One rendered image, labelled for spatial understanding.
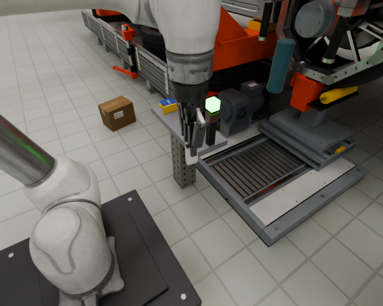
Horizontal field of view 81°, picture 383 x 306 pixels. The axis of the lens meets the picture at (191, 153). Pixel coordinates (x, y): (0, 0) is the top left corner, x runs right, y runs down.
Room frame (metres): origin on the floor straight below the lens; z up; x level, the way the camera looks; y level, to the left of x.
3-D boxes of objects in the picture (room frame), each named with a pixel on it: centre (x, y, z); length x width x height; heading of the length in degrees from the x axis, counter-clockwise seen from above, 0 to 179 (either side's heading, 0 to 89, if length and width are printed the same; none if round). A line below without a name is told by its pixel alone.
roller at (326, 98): (1.09, -0.77, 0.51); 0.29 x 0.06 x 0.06; 122
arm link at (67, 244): (0.29, 0.32, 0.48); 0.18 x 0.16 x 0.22; 21
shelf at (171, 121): (0.91, 0.03, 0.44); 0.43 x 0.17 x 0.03; 32
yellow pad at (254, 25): (1.64, -0.47, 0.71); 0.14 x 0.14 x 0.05; 32
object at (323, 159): (1.23, -0.77, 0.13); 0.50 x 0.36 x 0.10; 32
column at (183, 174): (0.93, 0.04, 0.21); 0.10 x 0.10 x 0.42; 32
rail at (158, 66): (2.45, 0.60, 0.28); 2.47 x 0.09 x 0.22; 32
